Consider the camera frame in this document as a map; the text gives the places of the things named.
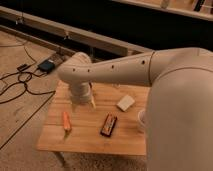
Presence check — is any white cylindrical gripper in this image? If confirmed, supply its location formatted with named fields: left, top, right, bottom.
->
left=69, top=83, right=96, bottom=112

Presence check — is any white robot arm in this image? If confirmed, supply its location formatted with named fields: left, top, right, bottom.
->
left=58, top=47, right=213, bottom=171

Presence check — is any white ceramic cup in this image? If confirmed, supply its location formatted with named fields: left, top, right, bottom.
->
left=138, top=110, right=146, bottom=132

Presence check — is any orange carrot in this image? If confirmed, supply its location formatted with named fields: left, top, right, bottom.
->
left=62, top=112, right=71, bottom=131

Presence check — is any dark candy bar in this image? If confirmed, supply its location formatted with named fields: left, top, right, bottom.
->
left=100, top=114, right=117, bottom=137

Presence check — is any small wooden table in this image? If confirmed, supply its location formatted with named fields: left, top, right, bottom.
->
left=37, top=81, right=149, bottom=156

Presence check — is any white sponge block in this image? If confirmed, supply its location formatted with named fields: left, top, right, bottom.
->
left=116, top=95, right=135, bottom=111

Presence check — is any black power adapter box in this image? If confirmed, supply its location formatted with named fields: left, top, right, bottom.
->
left=38, top=60, right=55, bottom=73

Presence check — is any small black plug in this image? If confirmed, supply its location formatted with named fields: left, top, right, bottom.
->
left=17, top=64, right=31, bottom=72

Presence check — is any black floor cable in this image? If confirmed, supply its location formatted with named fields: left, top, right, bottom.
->
left=0, top=43, right=56, bottom=105

